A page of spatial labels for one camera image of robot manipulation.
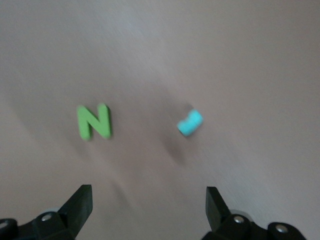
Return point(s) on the green foam letter N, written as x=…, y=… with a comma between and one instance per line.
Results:
x=96, y=123

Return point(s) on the teal foam letter piece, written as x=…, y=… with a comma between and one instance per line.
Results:
x=190, y=123

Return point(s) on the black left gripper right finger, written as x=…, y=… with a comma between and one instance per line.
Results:
x=220, y=217

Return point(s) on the brown paper table cover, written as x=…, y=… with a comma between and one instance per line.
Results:
x=160, y=50

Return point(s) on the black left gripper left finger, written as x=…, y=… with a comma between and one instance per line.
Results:
x=75, y=212

